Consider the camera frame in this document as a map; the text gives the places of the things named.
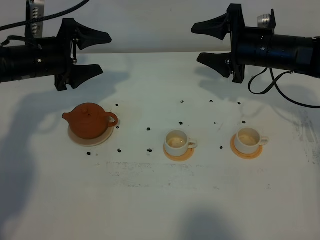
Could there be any orange right coaster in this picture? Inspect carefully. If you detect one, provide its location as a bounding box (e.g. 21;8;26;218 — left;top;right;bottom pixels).
230;135;263;160

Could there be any brown clay teapot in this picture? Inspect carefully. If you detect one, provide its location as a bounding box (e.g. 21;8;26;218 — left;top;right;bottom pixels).
62;102;119;140

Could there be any braided black camera cable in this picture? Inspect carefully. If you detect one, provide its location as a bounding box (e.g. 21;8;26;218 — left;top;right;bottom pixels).
0;0;90;32

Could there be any white left teacup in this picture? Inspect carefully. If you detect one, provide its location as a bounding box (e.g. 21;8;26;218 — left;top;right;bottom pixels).
164;129;198;157

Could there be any white teacup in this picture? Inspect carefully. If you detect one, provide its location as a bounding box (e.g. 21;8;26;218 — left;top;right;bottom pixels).
164;129;198;157
234;127;269;154

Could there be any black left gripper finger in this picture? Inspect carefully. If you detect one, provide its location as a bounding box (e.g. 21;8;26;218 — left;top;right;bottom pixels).
73;21;112;50
68;64;103;89

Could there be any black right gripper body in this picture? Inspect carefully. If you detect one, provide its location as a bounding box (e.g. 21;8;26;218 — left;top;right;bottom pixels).
225;3;246;83

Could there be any cream teapot saucer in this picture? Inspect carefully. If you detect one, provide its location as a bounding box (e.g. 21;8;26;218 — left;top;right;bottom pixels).
67;121;114;147

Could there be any white right teacup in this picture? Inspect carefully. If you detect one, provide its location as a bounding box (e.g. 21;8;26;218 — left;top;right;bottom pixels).
234;127;269;154

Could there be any thin black right cable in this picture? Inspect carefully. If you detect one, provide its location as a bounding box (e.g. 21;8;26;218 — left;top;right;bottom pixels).
248;66;320;109

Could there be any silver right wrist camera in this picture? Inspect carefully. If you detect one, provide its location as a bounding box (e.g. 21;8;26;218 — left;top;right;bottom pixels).
257;9;277;33

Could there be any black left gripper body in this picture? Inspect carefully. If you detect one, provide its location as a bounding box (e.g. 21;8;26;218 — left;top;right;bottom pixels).
54;18;79;91

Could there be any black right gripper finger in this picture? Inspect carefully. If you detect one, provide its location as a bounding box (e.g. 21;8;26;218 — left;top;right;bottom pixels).
197;52;233;78
191;13;229;40

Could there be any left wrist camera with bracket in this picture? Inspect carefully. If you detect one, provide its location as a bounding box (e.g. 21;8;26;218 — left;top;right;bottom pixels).
25;0;45;39

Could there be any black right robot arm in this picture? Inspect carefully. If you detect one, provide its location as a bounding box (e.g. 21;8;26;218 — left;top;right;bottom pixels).
191;4;320;84

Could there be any orange coaster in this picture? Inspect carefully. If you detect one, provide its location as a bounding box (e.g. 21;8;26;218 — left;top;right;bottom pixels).
230;135;263;160
163;146;195;162

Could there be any orange left coaster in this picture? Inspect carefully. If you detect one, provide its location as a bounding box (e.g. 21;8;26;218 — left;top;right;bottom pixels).
163;146;195;162

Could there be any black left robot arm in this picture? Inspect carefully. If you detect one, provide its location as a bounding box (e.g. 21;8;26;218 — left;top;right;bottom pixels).
0;18;112;91

